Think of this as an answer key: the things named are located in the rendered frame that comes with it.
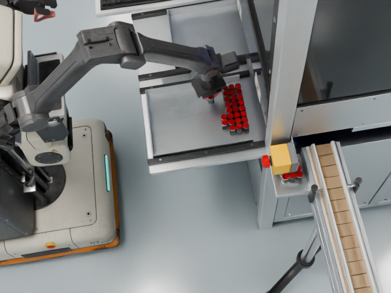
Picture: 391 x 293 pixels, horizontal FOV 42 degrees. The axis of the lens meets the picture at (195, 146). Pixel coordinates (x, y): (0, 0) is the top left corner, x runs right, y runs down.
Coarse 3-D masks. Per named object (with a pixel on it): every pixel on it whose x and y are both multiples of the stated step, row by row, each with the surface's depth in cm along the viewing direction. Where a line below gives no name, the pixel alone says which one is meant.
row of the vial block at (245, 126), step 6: (234, 90) 182; (240, 90) 178; (240, 96) 177; (240, 102) 176; (240, 108) 175; (240, 114) 177; (246, 114) 174; (246, 120) 173; (246, 126) 172; (246, 132) 175
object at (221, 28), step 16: (224, 0) 197; (176, 16) 199; (192, 16) 199; (208, 16) 198; (224, 16) 198; (176, 32) 196; (192, 32) 196; (208, 32) 195; (224, 32) 194; (240, 32) 194; (224, 48) 191; (240, 48) 191
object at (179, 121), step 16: (224, 80) 184; (160, 96) 185; (176, 96) 184; (192, 96) 184; (160, 112) 182; (176, 112) 182; (192, 112) 181; (208, 112) 181; (224, 112) 180; (160, 128) 179; (176, 128) 179; (192, 128) 178; (208, 128) 178; (160, 144) 177; (176, 144) 176; (192, 144) 176; (208, 144) 175; (224, 144) 171
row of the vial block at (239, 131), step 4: (232, 84) 179; (228, 88) 180; (232, 88) 179; (232, 92) 178; (232, 96) 177; (232, 100) 177; (236, 100) 178; (232, 104) 176; (236, 104) 176; (232, 108) 178; (236, 108) 175; (236, 112) 175; (236, 116) 174; (236, 120) 173; (240, 120) 173; (236, 124) 174; (240, 124) 172; (236, 128) 173; (240, 128) 172; (236, 132) 175; (240, 132) 174
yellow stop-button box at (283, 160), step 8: (280, 144) 157; (288, 144) 157; (272, 152) 156; (280, 152) 156; (288, 152) 156; (272, 160) 156; (280, 160) 155; (288, 160) 155; (296, 160) 154; (272, 168) 159; (280, 168) 156; (288, 168) 157
